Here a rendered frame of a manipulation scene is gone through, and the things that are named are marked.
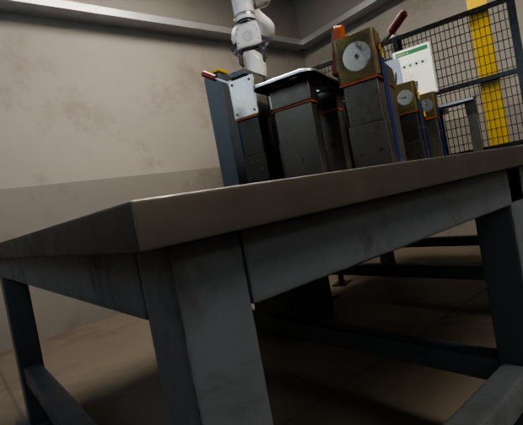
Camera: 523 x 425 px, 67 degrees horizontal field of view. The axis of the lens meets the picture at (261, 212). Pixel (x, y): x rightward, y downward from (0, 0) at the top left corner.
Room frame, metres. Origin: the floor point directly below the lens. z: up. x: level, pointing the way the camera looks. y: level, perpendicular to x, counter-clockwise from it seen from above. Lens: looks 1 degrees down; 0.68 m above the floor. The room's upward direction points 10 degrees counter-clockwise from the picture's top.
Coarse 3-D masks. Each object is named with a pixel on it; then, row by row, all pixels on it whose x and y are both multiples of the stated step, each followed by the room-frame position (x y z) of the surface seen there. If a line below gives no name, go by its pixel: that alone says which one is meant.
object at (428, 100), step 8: (424, 96) 1.87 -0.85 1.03; (432, 96) 1.86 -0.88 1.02; (424, 104) 1.88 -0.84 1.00; (432, 104) 1.86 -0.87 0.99; (432, 112) 1.86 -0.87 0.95; (432, 120) 1.87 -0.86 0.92; (440, 120) 1.89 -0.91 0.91; (424, 128) 1.89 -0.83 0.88; (432, 128) 1.87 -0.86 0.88; (440, 128) 1.87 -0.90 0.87; (432, 136) 1.88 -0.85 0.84; (432, 144) 1.88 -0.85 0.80; (440, 144) 1.86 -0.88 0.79; (432, 152) 1.88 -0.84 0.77; (440, 152) 1.86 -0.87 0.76
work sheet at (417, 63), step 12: (408, 48) 2.47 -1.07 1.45; (420, 48) 2.44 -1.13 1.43; (408, 60) 2.48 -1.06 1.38; (420, 60) 2.44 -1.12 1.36; (432, 60) 2.41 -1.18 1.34; (408, 72) 2.48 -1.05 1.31; (420, 72) 2.45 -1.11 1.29; (432, 72) 2.42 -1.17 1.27; (420, 84) 2.46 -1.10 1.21; (432, 84) 2.42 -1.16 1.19
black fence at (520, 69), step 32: (512, 0) 2.18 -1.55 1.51; (416, 32) 2.45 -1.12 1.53; (480, 32) 2.29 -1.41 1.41; (512, 32) 2.20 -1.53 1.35; (320, 64) 2.78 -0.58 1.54; (480, 64) 2.30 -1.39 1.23; (512, 64) 2.22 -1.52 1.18; (480, 96) 2.31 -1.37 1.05; (512, 96) 2.23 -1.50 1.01; (480, 128) 2.33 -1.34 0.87; (512, 128) 2.25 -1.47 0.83
